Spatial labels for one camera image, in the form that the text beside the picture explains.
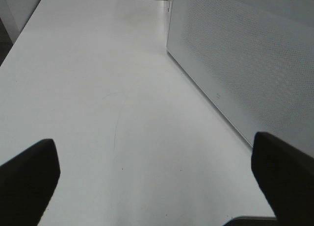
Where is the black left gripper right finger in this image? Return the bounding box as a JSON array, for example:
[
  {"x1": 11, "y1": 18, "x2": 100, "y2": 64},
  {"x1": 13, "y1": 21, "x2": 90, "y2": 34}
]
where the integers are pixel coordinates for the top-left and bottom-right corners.
[{"x1": 251, "y1": 132, "x2": 314, "y2": 226}]

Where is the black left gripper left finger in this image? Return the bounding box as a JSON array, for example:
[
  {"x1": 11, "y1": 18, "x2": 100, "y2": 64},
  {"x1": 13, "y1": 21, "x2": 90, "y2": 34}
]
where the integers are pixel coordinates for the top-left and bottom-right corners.
[{"x1": 0, "y1": 139, "x2": 60, "y2": 226}]

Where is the white microwave door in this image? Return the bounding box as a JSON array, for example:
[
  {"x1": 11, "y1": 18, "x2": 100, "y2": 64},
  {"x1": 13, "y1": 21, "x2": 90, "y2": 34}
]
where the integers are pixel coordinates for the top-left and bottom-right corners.
[{"x1": 167, "y1": 0, "x2": 314, "y2": 156}]

